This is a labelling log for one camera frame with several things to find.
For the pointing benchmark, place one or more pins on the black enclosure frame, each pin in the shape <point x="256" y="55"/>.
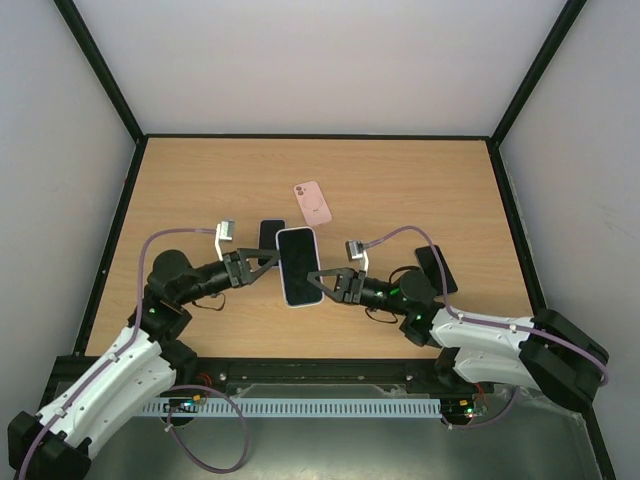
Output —
<point x="64" y="366"/>

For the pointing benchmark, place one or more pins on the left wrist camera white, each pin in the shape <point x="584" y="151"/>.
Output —
<point x="224" y="232"/>

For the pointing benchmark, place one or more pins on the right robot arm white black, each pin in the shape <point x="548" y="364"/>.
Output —
<point x="546" y="352"/>

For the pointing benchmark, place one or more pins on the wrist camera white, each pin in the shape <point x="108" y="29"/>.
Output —
<point x="356" y="252"/>
<point x="224" y="232"/>

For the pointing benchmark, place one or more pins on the blue phone black screen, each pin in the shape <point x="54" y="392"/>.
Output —
<point x="270" y="235"/>

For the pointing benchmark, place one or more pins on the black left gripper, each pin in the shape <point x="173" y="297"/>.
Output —
<point x="231" y="259"/>

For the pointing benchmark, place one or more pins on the lavender phone case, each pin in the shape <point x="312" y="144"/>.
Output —
<point x="260" y="232"/>

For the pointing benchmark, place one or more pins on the beige phone case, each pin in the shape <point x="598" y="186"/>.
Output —
<point x="300" y="306"/>

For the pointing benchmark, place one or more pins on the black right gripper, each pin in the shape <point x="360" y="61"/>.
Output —
<point x="354" y="286"/>

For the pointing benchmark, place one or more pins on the white slotted cable duct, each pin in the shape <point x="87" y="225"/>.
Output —
<point x="297" y="408"/>

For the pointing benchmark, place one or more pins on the green phone black screen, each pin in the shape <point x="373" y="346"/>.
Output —
<point x="433" y="264"/>

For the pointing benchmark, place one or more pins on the black front rail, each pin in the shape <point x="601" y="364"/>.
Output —
<point x="418" y="376"/>

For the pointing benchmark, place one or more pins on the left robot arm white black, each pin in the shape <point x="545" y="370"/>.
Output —
<point x="145" y="360"/>

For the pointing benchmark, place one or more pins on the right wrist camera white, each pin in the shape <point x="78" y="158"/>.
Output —
<point x="356" y="252"/>

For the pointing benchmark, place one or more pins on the pink phone case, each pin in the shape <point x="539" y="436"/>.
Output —
<point x="312" y="203"/>

